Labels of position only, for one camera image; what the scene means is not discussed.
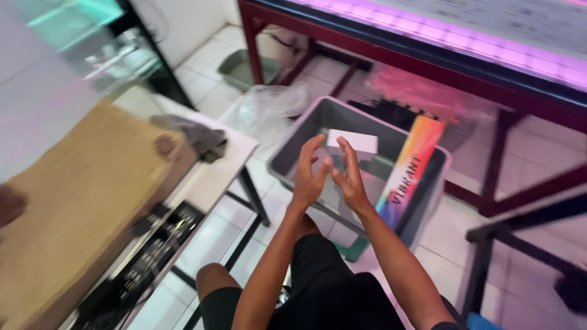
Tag person's right hand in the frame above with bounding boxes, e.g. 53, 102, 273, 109
330, 136, 373, 212

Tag person's left hand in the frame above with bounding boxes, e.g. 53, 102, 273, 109
292, 134, 334, 211

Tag grey plastic bin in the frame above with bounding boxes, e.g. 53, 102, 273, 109
267, 95, 453, 250

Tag small white box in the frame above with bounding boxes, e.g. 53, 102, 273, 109
326, 129, 379, 161

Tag long rainbow coloured box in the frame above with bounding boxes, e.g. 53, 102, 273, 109
375, 115, 446, 231

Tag green plastic stool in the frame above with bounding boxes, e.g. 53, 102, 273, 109
334, 236, 370, 264

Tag clear plastic bag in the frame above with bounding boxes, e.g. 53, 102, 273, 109
226, 82, 311, 148

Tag white work table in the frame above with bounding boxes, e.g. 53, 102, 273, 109
60, 85, 271, 330

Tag person's black shorts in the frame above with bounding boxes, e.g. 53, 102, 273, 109
200, 234, 464, 330

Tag pink plastic bag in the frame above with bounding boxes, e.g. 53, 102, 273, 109
367, 64, 493, 129

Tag grey cloth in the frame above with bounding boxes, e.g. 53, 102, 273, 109
150, 114, 228, 164

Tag grey-green floor tray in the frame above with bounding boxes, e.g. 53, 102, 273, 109
217, 49, 282, 92

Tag black keyboard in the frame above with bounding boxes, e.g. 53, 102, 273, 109
69, 201, 206, 330

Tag blue object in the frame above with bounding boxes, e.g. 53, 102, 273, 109
466, 313, 503, 330

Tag large brown cardboard box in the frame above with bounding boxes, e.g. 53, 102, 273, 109
0, 100, 199, 330

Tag glass display cabinet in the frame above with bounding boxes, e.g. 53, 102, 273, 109
0, 0, 193, 179

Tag dark red counter frame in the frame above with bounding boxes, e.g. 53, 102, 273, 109
237, 0, 587, 218

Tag black metal table frame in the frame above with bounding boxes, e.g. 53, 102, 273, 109
460, 192, 587, 321

